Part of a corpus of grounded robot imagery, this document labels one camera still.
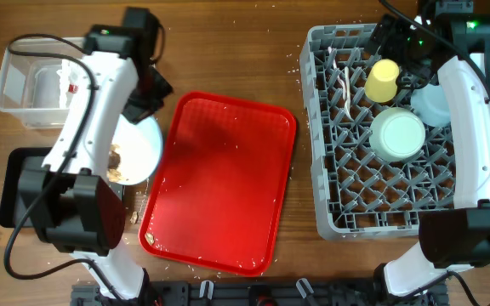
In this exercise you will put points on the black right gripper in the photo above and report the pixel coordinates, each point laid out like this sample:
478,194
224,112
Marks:
397,29

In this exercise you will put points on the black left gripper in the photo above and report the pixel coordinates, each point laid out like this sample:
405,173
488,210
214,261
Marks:
136,113

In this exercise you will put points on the light blue plate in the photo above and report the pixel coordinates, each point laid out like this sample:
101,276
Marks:
140,149

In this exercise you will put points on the white plastic spoon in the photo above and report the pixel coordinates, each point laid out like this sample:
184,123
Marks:
347,92

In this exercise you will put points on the yellow cup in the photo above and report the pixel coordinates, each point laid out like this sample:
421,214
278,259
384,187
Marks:
380,86

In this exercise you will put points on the red snack wrapper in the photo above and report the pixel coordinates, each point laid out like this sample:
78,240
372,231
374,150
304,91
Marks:
73,88

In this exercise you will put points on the white napkin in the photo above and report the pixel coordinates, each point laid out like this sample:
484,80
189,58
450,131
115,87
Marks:
68,74

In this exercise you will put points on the light blue bowl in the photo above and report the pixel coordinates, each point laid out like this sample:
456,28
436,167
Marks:
430,106

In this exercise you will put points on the green bowl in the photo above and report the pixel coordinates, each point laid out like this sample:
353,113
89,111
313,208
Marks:
397,134

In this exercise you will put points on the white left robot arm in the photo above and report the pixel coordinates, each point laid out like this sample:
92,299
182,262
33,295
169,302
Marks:
68,199

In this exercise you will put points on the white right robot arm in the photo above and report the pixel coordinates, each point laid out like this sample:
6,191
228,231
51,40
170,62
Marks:
449,45

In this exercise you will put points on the grey dishwasher rack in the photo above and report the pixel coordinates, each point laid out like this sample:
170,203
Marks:
357,194

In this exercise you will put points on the clear plastic bin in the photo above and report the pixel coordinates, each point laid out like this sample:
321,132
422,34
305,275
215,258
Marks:
29,90

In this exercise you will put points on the red plastic tray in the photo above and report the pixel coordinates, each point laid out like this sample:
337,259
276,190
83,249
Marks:
218,191

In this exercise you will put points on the black tray bin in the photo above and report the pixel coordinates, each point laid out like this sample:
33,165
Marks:
12,206

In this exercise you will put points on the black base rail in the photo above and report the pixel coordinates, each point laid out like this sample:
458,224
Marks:
300,293

